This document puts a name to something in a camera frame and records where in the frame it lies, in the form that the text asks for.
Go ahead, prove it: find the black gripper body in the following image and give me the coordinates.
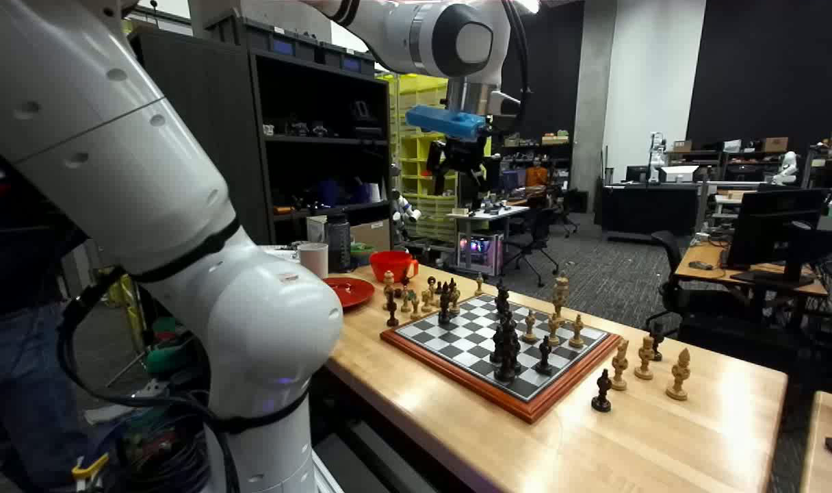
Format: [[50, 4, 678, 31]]
[[425, 134, 507, 181]]

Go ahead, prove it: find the black chess piece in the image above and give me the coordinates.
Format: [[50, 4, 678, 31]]
[[488, 316, 511, 367], [493, 286, 514, 323], [384, 289, 403, 333], [434, 282, 456, 333], [645, 320, 668, 366], [499, 330, 525, 386], [534, 334, 559, 379], [589, 367, 616, 416]]

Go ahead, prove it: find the tall tan chess piece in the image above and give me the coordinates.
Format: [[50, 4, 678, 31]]
[[546, 272, 571, 323]]

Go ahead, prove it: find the yellow bin rack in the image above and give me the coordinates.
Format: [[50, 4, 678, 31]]
[[386, 73, 493, 234]]

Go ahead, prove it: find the black swivel chair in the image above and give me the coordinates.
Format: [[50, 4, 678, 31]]
[[503, 193, 566, 292]]

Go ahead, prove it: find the purple lit computer case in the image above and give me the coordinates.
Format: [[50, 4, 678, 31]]
[[453, 234, 507, 279]]

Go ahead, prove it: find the red bowl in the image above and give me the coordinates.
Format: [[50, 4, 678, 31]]
[[366, 251, 422, 289]]

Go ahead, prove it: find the dark bottle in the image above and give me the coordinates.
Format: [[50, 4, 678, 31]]
[[326, 208, 356, 274]]

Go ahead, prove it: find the black storage shelf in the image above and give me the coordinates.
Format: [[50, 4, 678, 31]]
[[129, 19, 397, 251]]

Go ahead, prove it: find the red plate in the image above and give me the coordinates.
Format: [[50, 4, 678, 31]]
[[323, 274, 381, 316]]

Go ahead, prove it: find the white cup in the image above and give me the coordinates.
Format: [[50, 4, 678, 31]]
[[295, 238, 334, 279]]

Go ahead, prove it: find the black counter cabinet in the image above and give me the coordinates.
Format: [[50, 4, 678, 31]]
[[593, 179, 704, 238]]

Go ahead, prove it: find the black office chair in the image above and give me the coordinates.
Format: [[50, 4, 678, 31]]
[[644, 227, 722, 344]]

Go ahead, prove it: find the wooden office desk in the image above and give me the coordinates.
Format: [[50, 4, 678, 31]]
[[672, 235, 832, 301]]

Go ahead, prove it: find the black computer monitor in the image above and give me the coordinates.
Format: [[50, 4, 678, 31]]
[[722, 183, 828, 274]]

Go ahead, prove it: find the green object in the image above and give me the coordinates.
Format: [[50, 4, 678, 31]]
[[143, 314, 206, 385]]

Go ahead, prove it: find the wooden side table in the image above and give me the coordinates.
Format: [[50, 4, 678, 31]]
[[800, 389, 832, 493]]

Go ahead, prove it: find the yellow tool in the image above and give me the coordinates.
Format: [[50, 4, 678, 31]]
[[69, 453, 115, 487]]

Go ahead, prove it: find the person in dark jacket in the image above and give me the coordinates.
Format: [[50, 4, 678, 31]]
[[0, 134, 89, 493]]

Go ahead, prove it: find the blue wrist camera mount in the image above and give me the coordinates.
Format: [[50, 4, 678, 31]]
[[403, 104, 490, 146]]

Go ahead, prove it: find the chess board with red frame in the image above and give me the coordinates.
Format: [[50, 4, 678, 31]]
[[381, 294, 626, 426]]

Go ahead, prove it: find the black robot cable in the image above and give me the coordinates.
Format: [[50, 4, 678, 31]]
[[55, 267, 247, 493]]

